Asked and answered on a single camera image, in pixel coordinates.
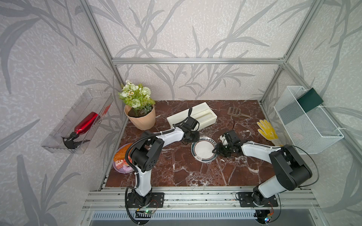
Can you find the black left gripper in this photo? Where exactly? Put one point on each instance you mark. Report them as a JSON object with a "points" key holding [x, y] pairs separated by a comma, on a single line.
{"points": [[197, 139]]}

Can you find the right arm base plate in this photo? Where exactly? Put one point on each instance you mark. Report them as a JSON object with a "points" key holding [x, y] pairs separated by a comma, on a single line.
{"points": [[250, 199]]}

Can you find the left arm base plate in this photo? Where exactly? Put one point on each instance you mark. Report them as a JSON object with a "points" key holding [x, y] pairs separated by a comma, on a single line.
{"points": [[154, 200]]}

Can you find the cream plastic wrap dispenser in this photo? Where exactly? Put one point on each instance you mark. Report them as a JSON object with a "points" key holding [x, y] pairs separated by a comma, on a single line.
{"points": [[201, 112]]}

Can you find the terracotta flower pot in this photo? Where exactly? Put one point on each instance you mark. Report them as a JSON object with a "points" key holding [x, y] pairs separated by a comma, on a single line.
{"points": [[142, 123]]}

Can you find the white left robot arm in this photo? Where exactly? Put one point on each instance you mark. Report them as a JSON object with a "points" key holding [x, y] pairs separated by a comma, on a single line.
{"points": [[144, 153]]}

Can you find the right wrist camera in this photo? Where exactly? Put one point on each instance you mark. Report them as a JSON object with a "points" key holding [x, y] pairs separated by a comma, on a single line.
{"points": [[229, 138]]}

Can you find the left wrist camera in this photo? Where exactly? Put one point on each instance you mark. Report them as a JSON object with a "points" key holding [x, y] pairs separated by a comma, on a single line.
{"points": [[191, 124]]}

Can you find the white green artificial flowers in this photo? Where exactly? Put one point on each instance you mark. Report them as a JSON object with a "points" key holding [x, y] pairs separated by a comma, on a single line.
{"points": [[138, 98]]}

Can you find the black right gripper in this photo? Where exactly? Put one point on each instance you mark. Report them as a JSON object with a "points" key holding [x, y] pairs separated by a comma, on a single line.
{"points": [[218, 150]]}

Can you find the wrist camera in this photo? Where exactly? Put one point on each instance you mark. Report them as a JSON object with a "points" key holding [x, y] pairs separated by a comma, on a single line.
{"points": [[229, 138], [191, 124]]}

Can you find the white plate green rim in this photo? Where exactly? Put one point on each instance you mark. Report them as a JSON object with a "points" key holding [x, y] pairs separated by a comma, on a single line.
{"points": [[204, 149]]}

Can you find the white wire mesh basket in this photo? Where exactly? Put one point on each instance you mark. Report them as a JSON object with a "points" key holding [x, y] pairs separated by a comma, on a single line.
{"points": [[313, 131]]}

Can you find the clear wall-mounted plastic bin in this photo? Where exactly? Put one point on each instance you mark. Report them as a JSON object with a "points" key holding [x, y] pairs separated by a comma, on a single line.
{"points": [[90, 101]]}

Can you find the red spray bottle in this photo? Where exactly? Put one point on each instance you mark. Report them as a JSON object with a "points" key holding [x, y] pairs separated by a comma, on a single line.
{"points": [[82, 128]]}

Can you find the yellow rubber glove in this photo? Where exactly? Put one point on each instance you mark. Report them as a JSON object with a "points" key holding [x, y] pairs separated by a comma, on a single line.
{"points": [[266, 130]]}

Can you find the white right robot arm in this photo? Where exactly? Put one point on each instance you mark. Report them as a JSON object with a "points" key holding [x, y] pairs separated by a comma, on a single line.
{"points": [[290, 169]]}

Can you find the brown slotted spatula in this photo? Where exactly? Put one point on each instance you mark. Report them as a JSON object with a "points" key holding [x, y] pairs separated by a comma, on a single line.
{"points": [[236, 112]]}

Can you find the purple plate with food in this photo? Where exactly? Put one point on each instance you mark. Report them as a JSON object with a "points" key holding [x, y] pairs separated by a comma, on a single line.
{"points": [[119, 162]]}

